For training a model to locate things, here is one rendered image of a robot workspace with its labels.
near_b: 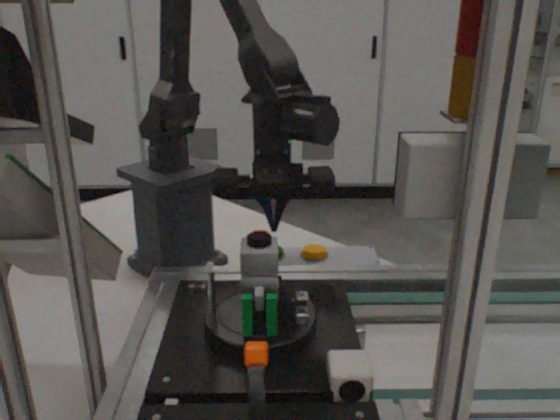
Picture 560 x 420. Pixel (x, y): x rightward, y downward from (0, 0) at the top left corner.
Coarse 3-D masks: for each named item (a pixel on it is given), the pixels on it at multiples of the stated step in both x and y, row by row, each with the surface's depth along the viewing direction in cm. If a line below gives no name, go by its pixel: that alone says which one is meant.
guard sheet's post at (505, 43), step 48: (528, 0) 38; (480, 48) 41; (528, 48) 39; (480, 96) 41; (480, 144) 41; (480, 192) 43; (480, 240) 46; (480, 288) 46; (480, 336) 48; (432, 384) 53
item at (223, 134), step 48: (144, 0) 328; (192, 0) 328; (144, 48) 338; (192, 48) 339; (144, 96) 350; (240, 96) 351; (144, 144) 362; (192, 144) 361; (240, 144) 363; (240, 192) 379
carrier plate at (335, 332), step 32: (192, 288) 75; (224, 288) 75; (288, 288) 75; (320, 288) 75; (192, 320) 68; (320, 320) 68; (352, 320) 68; (160, 352) 62; (192, 352) 62; (320, 352) 62; (160, 384) 57; (192, 384) 57; (224, 384) 57; (288, 384) 57; (320, 384) 57
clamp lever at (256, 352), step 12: (252, 348) 46; (264, 348) 46; (252, 360) 46; (264, 360) 46; (252, 372) 44; (264, 372) 46; (252, 384) 46; (264, 384) 46; (252, 396) 46; (264, 396) 46; (252, 408) 46; (264, 408) 46
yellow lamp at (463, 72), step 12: (456, 60) 43; (468, 60) 42; (456, 72) 43; (468, 72) 42; (456, 84) 44; (468, 84) 43; (456, 96) 44; (468, 96) 43; (456, 108) 44; (468, 108) 43
